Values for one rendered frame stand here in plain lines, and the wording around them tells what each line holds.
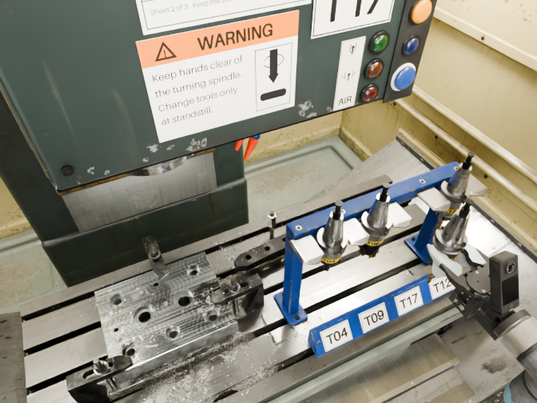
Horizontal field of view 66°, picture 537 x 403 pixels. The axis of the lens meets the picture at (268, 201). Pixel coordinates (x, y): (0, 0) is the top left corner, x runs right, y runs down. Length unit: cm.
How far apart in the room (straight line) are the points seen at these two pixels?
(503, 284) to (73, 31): 76
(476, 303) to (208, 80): 68
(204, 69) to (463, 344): 118
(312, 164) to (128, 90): 166
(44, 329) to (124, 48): 96
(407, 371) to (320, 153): 116
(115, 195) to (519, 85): 119
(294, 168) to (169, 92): 160
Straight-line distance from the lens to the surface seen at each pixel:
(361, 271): 122
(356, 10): 47
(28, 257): 187
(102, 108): 41
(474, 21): 143
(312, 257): 83
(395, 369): 128
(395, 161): 172
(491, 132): 145
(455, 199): 102
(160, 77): 40
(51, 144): 42
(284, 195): 184
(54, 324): 124
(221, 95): 43
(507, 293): 88
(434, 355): 135
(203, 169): 135
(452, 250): 92
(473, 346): 141
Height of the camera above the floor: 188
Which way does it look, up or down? 46 degrees down
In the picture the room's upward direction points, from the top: straight up
